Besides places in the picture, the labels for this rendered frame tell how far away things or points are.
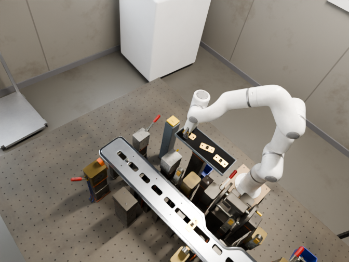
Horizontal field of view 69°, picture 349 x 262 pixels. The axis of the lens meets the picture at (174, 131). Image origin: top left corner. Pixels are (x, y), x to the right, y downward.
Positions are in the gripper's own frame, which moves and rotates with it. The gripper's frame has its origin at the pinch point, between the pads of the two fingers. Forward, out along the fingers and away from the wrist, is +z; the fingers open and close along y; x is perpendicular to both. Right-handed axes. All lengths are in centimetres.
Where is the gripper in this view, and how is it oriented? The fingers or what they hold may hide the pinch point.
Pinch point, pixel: (189, 132)
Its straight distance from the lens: 150.2
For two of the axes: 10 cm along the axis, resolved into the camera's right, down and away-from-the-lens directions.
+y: -5.9, 6.0, -5.4
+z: -1.4, 5.8, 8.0
